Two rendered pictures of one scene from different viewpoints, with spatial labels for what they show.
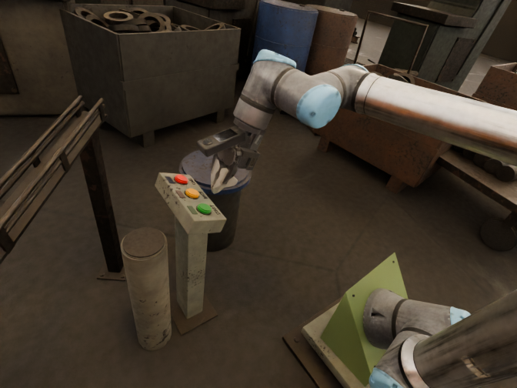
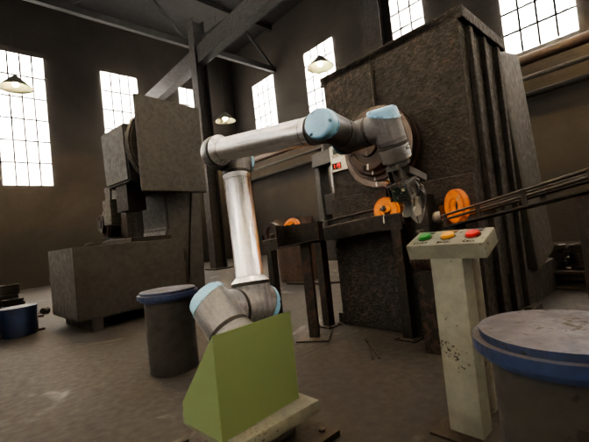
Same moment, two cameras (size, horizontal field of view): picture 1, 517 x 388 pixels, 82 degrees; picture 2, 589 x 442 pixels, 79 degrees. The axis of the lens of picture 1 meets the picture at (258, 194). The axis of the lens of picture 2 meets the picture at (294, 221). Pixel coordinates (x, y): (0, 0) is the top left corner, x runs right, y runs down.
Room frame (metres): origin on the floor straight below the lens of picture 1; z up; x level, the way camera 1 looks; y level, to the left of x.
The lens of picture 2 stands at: (1.79, -0.28, 0.66)
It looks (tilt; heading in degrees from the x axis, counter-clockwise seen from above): 2 degrees up; 180
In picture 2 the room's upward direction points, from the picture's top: 6 degrees counter-clockwise
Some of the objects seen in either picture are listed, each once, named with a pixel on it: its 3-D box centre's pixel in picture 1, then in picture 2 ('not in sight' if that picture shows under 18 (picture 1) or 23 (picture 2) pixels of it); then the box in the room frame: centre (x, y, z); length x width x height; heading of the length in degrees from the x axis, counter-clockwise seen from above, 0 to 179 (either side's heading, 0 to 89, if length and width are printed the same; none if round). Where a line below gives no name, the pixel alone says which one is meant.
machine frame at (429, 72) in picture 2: not in sight; (419, 187); (-0.62, 0.59, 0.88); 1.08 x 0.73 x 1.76; 43
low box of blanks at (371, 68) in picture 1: (391, 122); not in sight; (2.34, -0.93, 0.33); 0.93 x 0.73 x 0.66; 50
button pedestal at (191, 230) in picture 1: (190, 259); (459, 331); (0.67, 0.19, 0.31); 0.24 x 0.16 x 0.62; 43
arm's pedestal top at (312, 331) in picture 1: (360, 343); (250, 411); (0.60, -0.48, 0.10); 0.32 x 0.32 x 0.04; 42
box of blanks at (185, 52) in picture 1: (155, 68); not in sight; (2.35, 0.99, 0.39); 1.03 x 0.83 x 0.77; 148
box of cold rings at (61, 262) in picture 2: not in sight; (119, 278); (-1.89, -2.09, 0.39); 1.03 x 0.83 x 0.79; 137
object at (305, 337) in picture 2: not in sight; (305, 280); (-0.49, -0.24, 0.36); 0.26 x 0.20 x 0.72; 78
